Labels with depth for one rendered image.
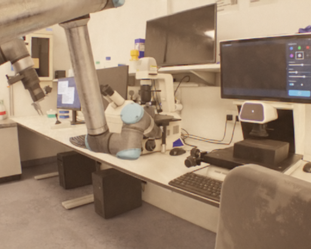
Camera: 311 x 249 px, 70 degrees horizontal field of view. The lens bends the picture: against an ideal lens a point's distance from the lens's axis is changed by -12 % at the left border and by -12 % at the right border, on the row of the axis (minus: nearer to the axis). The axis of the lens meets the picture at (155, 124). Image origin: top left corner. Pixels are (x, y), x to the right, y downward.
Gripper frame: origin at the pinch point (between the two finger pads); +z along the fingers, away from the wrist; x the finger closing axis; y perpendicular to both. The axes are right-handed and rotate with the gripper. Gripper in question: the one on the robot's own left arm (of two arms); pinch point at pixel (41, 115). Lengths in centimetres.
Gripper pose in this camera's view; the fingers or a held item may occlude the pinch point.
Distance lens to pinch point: 113.2
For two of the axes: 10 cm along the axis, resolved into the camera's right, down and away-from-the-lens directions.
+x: -6.4, 0.1, 7.7
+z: 3.8, 8.7, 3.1
